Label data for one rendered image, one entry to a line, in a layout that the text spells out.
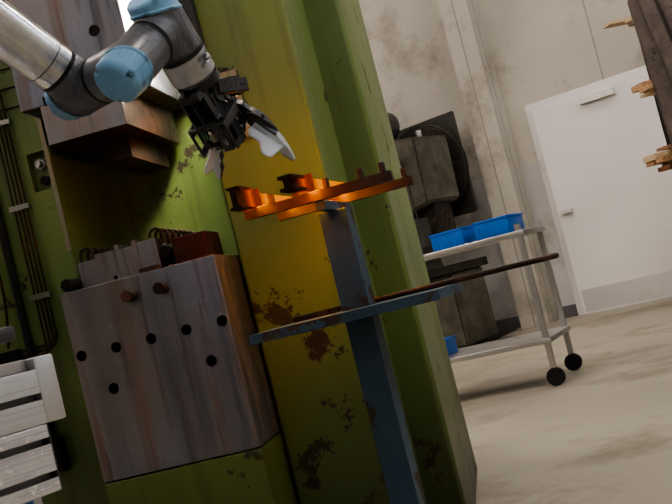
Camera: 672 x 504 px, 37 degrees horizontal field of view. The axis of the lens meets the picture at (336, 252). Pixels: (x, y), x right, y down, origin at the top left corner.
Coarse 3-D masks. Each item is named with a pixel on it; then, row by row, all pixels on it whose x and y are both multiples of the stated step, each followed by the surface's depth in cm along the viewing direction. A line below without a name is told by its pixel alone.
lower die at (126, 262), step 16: (144, 240) 245; (160, 240) 241; (96, 256) 240; (112, 256) 239; (128, 256) 238; (144, 256) 238; (160, 256) 238; (80, 272) 240; (96, 272) 240; (112, 272) 239; (128, 272) 238
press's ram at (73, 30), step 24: (24, 0) 243; (48, 0) 242; (72, 0) 241; (96, 0) 240; (120, 0) 241; (48, 24) 242; (72, 24) 241; (96, 24) 240; (120, 24) 239; (72, 48) 241; (96, 48) 240; (24, 96) 243; (144, 96) 257; (168, 96) 263
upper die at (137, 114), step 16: (48, 112) 242; (96, 112) 240; (112, 112) 239; (128, 112) 242; (144, 112) 255; (160, 112) 269; (48, 128) 242; (64, 128) 241; (80, 128) 240; (96, 128) 240; (112, 128) 240; (128, 128) 244; (144, 128) 251; (160, 128) 265; (64, 144) 244; (80, 144) 249; (96, 144) 254; (160, 144) 274; (176, 144) 280
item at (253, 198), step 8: (232, 192) 192; (240, 192) 195; (248, 192) 199; (256, 192) 199; (232, 200) 192; (240, 200) 194; (248, 200) 198; (256, 200) 199; (264, 200) 205; (280, 200) 216; (232, 208) 192; (240, 208) 192; (248, 208) 195; (256, 208) 199
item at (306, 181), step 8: (280, 176) 189; (288, 176) 188; (296, 176) 191; (304, 176) 196; (288, 184) 189; (296, 184) 193; (304, 184) 197; (312, 184) 196; (320, 184) 204; (336, 184) 215; (280, 192) 189; (288, 192) 191; (296, 192) 195; (304, 192) 197
